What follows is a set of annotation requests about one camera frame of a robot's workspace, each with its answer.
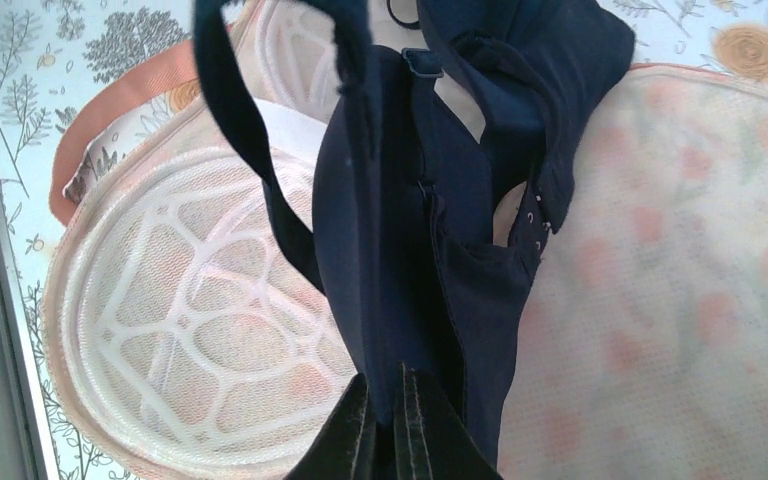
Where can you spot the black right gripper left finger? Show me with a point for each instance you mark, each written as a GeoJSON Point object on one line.
{"type": "Point", "coordinates": [344, 448]}

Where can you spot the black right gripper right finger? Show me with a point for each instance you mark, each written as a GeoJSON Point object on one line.
{"type": "Point", "coordinates": [430, 441]}

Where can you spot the floral peach mesh laundry bag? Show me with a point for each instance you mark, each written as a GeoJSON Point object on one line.
{"type": "Point", "coordinates": [184, 344]}

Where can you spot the navy blue bra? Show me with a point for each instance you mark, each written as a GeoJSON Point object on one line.
{"type": "Point", "coordinates": [441, 175]}

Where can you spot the floral patterned table mat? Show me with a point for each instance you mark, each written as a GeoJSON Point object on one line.
{"type": "Point", "coordinates": [45, 80]}

